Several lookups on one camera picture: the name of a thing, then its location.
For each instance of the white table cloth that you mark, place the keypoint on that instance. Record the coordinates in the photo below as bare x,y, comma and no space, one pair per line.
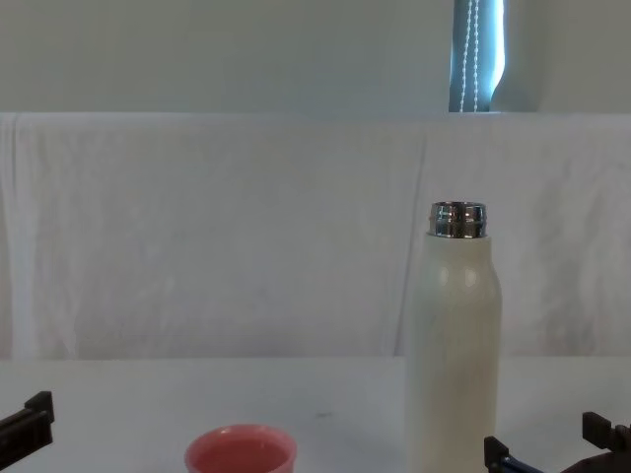
246,389

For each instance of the white draped backdrop sheet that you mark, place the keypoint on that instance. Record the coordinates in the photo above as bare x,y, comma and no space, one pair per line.
222,236

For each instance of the pink plastic cup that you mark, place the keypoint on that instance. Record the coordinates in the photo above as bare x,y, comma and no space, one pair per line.
239,451

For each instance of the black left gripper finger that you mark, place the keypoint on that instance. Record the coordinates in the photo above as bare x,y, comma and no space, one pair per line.
34,424

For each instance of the cream vacuum bottle steel neck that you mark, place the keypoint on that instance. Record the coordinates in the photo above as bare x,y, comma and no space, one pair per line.
453,345

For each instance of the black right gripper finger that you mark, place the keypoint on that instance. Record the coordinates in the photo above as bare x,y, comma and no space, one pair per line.
495,451
599,428

